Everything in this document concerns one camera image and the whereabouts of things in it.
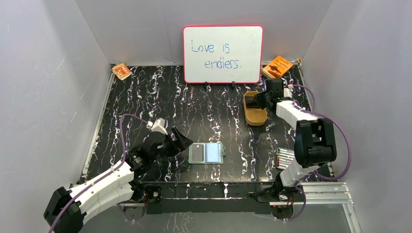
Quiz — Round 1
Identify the black VIP credit card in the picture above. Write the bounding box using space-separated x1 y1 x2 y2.
191 144 205 163

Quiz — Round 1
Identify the green card holder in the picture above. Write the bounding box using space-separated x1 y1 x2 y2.
189 142 225 164

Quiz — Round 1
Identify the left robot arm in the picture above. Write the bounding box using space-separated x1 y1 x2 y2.
43 127 193 233

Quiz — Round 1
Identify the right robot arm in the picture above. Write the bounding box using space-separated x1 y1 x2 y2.
243 79 337 201

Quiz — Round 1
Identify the small orange card box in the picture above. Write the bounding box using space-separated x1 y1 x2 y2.
112 63 132 80

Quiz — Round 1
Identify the orange oval tray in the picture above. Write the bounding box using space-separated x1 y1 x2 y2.
243 91 267 126

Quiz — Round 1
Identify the orange book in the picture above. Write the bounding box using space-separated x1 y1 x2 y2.
260 56 293 79

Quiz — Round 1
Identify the pink framed whiteboard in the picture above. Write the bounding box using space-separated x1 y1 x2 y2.
183 25 264 83

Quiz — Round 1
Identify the pack of coloured markers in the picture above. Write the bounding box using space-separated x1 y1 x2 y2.
275 148 295 170

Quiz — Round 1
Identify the black base bar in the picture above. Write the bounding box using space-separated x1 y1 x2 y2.
114 182 305 216

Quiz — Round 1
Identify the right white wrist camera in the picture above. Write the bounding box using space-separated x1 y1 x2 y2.
283 85 294 99

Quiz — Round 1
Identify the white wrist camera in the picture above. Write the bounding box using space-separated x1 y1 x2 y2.
283 85 294 99
146 118 168 134

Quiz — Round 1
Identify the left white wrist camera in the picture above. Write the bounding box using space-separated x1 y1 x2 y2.
146 118 168 134

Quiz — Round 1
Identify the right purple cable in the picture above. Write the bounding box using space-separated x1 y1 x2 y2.
291 84 352 222

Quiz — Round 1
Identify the purple cable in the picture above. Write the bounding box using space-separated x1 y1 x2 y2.
48 113 150 233
291 84 352 222

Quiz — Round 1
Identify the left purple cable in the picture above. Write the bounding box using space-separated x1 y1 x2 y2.
48 113 150 233

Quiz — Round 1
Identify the aluminium frame rail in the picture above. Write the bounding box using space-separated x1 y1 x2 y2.
58 182 361 233

